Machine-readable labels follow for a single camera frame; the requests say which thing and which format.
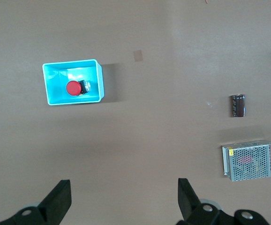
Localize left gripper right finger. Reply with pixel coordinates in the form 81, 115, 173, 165
176, 178, 234, 225

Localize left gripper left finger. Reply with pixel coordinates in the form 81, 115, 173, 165
0, 180, 72, 225

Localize red push button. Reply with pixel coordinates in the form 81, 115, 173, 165
66, 79, 92, 97

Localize metal mesh power supply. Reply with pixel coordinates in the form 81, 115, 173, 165
221, 139, 271, 182

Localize cyan plastic box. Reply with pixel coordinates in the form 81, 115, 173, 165
42, 59, 105, 106

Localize dark brown capacitor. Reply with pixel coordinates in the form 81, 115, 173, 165
230, 94, 246, 118

